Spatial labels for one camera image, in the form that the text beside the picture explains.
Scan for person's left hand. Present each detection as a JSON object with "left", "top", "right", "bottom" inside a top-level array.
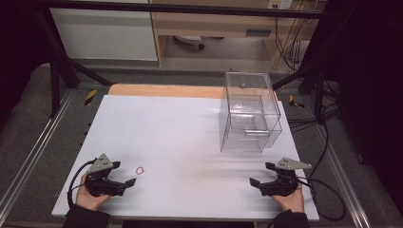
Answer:
[{"left": 75, "top": 173, "right": 111, "bottom": 212}]

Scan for white wall power socket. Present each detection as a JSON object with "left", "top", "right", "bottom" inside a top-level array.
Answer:
[{"left": 266, "top": 0, "right": 294, "bottom": 10}]

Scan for clear acrylic drawer box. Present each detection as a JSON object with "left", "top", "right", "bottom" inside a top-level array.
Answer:
[{"left": 218, "top": 71, "right": 283, "bottom": 154}]

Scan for yellow black striped tape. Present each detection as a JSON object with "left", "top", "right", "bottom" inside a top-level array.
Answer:
[
  {"left": 288, "top": 94, "right": 306, "bottom": 109},
  {"left": 84, "top": 88, "right": 98, "bottom": 106}
]

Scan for hanging cables under desk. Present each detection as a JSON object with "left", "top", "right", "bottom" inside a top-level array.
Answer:
[{"left": 274, "top": 0, "right": 319, "bottom": 72}]

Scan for person's right hand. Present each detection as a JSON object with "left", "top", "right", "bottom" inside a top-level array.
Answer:
[{"left": 270, "top": 182, "right": 306, "bottom": 214}]

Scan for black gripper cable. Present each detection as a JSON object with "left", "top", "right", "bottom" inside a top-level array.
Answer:
[
  {"left": 297, "top": 176, "right": 347, "bottom": 222},
  {"left": 67, "top": 159, "right": 97, "bottom": 208}
]

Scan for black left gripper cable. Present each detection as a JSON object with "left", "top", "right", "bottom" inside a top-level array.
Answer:
[{"left": 67, "top": 159, "right": 97, "bottom": 208}]

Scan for black curtain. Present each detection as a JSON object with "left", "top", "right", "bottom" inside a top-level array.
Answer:
[
  {"left": 0, "top": 0, "right": 53, "bottom": 127},
  {"left": 317, "top": 0, "right": 403, "bottom": 219}
]

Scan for office chair base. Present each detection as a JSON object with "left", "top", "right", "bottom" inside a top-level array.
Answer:
[{"left": 172, "top": 34, "right": 206, "bottom": 51}]

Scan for black floor cables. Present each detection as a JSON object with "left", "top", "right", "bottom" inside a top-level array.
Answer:
[{"left": 286, "top": 80, "right": 342, "bottom": 182}]

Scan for black metal frame stand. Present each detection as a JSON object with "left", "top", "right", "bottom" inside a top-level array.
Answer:
[
  {"left": 31, "top": 6, "right": 116, "bottom": 119},
  {"left": 271, "top": 56, "right": 328, "bottom": 125}
]

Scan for aluminium floor rail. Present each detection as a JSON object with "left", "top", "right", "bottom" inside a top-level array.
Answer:
[
  {"left": 0, "top": 89, "right": 76, "bottom": 217},
  {"left": 312, "top": 124, "right": 373, "bottom": 228}
]

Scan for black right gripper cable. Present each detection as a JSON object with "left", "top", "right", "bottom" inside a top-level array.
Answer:
[{"left": 297, "top": 176, "right": 347, "bottom": 222}]

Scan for white cabinet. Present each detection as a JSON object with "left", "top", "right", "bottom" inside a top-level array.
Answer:
[{"left": 48, "top": 0, "right": 159, "bottom": 63}]

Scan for light wooden desk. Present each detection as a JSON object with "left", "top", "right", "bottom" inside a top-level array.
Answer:
[{"left": 148, "top": 0, "right": 329, "bottom": 68}]

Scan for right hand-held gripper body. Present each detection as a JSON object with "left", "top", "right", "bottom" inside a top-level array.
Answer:
[{"left": 258, "top": 157, "right": 313, "bottom": 198}]

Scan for black horizontal frame bar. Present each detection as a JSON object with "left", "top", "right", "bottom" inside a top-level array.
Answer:
[{"left": 37, "top": 0, "right": 329, "bottom": 21}]

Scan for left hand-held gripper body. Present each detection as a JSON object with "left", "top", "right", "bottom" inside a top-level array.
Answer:
[{"left": 84, "top": 153, "right": 127, "bottom": 198}]

